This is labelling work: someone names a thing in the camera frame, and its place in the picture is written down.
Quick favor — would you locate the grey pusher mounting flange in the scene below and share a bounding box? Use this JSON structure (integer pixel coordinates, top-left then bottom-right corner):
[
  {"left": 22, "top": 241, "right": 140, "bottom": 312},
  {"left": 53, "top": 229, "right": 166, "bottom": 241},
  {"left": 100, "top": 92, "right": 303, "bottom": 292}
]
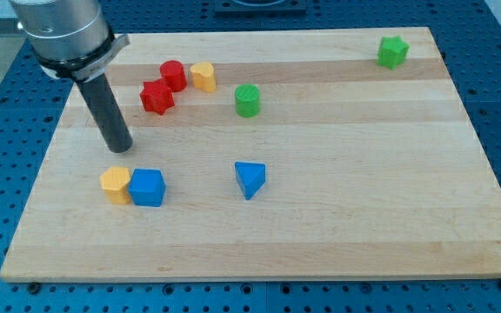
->
[{"left": 34, "top": 28, "right": 130, "bottom": 82}]

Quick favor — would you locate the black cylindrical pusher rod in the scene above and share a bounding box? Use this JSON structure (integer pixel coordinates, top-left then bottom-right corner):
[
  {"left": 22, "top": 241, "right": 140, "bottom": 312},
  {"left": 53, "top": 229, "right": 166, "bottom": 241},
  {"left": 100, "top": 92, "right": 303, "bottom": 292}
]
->
[{"left": 77, "top": 74, "right": 133, "bottom": 153}]

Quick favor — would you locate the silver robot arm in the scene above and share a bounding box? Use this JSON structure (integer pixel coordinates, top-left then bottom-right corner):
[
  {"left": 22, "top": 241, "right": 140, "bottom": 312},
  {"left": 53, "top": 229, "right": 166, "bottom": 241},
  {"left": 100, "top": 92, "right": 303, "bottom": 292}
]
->
[{"left": 10, "top": 0, "right": 132, "bottom": 153}]

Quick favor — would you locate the red star block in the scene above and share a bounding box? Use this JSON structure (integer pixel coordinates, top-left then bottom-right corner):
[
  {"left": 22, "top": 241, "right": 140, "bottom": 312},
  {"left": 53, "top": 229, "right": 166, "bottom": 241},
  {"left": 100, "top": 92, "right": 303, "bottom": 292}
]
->
[{"left": 140, "top": 78, "right": 175, "bottom": 116}]

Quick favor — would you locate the yellow hexagon block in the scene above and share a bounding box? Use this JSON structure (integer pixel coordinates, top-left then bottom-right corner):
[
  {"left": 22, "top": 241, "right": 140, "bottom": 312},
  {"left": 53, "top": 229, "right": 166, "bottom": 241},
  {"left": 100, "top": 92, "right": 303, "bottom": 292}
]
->
[{"left": 99, "top": 166, "right": 131, "bottom": 204}]

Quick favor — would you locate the green star block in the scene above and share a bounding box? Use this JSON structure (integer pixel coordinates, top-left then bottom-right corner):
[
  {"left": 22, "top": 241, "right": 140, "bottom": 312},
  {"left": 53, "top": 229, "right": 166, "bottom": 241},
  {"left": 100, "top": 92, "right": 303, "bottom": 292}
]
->
[{"left": 377, "top": 36, "right": 410, "bottom": 70}]

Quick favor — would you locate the red cylinder block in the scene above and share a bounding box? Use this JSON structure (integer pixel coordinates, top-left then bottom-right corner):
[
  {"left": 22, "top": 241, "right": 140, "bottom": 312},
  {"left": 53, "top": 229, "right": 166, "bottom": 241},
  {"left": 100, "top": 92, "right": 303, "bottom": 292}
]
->
[{"left": 159, "top": 60, "right": 188, "bottom": 92}]

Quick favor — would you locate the yellow heart block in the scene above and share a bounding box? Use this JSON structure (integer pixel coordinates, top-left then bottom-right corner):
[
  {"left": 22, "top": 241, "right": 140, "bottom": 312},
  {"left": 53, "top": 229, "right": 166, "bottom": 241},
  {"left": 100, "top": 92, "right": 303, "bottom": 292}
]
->
[{"left": 190, "top": 62, "right": 217, "bottom": 93}]

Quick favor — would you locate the blue cube block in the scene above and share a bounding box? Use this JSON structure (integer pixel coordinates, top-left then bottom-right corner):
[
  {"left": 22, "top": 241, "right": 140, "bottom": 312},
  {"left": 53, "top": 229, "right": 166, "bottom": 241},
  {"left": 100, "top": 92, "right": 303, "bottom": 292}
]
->
[{"left": 128, "top": 169, "right": 166, "bottom": 207}]

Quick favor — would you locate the green cylinder block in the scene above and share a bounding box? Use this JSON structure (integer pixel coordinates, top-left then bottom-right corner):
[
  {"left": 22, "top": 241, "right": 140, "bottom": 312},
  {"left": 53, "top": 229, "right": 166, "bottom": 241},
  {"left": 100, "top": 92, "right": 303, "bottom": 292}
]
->
[{"left": 234, "top": 84, "right": 260, "bottom": 118}]

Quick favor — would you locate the blue triangle block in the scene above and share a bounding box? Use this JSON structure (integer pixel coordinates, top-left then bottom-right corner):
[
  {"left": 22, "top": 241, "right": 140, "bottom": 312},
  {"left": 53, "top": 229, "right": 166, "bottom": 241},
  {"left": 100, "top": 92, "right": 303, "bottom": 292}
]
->
[{"left": 234, "top": 162, "right": 266, "bottom": 200}]

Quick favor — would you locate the wooden board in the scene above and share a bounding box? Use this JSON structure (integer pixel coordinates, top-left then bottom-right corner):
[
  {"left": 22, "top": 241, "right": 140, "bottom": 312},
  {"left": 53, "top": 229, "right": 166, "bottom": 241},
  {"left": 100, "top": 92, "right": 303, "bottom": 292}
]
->
[{"left": 0, "top": 27, "right": 501, "bottom": 283}]

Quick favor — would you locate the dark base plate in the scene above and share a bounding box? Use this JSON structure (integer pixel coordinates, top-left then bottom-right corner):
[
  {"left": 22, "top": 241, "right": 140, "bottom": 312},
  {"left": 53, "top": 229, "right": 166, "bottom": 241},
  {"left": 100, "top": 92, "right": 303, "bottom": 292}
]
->
[{"left": 212, "top": 0, "right": 308, "bottom": 14}]

